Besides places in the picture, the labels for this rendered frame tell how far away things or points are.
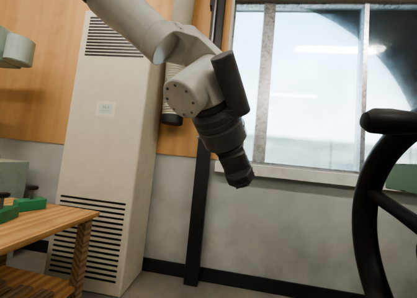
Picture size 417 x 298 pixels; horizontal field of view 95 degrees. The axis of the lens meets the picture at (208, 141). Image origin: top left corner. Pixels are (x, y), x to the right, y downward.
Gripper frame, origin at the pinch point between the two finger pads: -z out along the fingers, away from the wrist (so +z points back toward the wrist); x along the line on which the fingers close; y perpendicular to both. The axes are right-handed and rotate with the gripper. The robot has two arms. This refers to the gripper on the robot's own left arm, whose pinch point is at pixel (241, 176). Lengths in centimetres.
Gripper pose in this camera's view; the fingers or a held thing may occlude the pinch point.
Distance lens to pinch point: 44.9
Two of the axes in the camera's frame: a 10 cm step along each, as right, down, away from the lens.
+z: -3.7, -7.7, -5.1
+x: 0.8, 5.2, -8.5
